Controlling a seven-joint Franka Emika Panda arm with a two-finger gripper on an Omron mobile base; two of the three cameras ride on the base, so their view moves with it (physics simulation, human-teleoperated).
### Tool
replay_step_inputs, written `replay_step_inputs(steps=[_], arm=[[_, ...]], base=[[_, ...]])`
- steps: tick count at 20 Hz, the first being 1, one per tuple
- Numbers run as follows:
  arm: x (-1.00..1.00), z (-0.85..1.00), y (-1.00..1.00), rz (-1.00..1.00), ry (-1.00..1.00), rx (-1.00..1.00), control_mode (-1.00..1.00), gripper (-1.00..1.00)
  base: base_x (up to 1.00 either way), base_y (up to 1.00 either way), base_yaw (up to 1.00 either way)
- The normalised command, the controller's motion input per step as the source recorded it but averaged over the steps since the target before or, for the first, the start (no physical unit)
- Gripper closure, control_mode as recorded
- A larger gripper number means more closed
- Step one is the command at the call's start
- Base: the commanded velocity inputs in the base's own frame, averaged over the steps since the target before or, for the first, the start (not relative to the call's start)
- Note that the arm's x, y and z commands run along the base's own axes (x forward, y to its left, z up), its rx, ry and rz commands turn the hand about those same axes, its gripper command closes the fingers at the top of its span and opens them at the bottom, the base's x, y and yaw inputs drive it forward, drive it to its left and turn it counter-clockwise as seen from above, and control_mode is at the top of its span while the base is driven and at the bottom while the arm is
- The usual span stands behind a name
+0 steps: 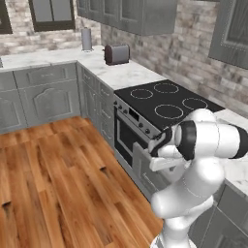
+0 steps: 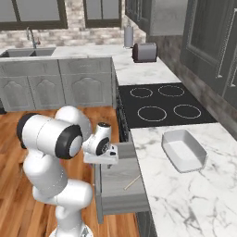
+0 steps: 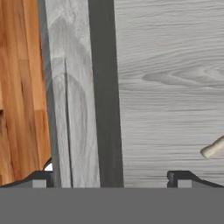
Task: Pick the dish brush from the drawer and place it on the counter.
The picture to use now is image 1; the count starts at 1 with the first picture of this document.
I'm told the white paper towel roll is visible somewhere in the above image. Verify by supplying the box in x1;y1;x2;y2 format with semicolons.
80;27;94;52

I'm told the dark silver toaster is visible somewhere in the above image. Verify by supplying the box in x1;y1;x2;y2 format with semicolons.
104;44;132;67

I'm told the grey base cabinet run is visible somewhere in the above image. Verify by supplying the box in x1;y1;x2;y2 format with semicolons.
0;62;81;136
76;63;116;150

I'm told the grey open drawer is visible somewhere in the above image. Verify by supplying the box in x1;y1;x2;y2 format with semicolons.
132;141;172;199

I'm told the black and silver stove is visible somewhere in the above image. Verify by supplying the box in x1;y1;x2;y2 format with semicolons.
112;78;226;170

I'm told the black oven door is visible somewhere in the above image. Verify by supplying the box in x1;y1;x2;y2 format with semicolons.
114;108;153;169

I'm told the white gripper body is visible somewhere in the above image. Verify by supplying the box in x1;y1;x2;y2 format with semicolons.
148;154;187;172

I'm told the grey wall cabinet run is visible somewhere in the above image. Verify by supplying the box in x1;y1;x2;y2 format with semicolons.
76;0;178;37

